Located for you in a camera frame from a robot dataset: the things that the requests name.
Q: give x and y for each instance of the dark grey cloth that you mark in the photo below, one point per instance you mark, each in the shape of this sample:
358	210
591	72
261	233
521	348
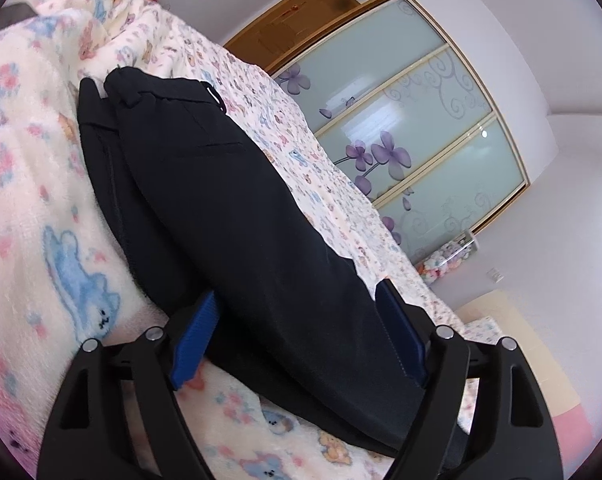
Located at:
6	16

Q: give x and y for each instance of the floral print bed sheet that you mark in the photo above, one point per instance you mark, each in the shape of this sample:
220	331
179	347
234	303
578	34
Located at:
326	175

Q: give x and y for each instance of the wooden door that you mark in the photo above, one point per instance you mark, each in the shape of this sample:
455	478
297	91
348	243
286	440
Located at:
291	20

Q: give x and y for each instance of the floral glass sliding wardrobe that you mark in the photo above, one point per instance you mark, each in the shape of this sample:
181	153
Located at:
411	125

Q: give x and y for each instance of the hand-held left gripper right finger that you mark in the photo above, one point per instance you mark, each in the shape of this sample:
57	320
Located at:
403	332

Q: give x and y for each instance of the white wall socket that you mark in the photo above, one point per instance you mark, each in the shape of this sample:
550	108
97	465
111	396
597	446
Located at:
495	274

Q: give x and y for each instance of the clear box of toys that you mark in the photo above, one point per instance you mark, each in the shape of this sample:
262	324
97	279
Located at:
443	259

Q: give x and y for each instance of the black pants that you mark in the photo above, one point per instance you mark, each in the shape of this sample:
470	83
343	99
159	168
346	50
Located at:
241	220

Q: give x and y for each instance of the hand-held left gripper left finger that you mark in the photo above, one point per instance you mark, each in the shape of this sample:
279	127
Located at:
197	332

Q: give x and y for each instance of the cartoon print fleece blanket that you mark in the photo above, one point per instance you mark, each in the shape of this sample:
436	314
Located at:
36	220

